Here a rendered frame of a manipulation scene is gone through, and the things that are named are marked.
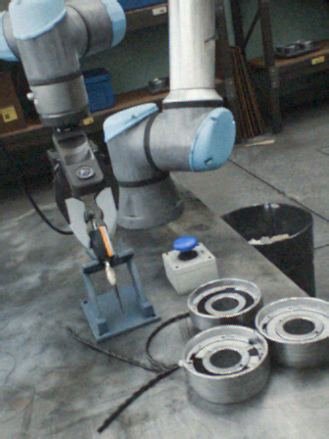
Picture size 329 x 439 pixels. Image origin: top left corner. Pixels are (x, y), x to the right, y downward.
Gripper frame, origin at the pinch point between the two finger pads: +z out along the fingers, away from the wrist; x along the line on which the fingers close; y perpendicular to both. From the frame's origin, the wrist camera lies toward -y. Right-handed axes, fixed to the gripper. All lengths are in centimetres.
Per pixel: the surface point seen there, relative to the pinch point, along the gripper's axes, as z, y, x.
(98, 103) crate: 41, 326, -66
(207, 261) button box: 7.4, -3.9, -15.4
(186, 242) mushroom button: 4.4, -1.5, -13.4
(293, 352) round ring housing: 9.1, -29.6, -15.6
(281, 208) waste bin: 50, 100, -79
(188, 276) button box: 9.2, -3.7, -11.9
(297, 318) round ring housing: 9.1, -23.7, -19.6
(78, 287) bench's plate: 11.9, 10.4, 3.9
